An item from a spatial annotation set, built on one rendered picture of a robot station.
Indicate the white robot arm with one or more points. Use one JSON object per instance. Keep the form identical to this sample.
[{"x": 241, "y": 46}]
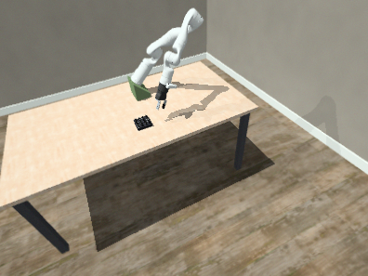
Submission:
[{"x": 192, "y": 21}]

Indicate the black knob box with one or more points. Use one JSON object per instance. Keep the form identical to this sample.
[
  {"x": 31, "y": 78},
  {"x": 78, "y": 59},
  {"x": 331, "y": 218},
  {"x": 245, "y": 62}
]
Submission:
[{"x": 141, "y": 123}]

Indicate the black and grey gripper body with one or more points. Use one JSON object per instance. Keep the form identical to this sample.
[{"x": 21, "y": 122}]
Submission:
[{"x": 163, "y": 87}]

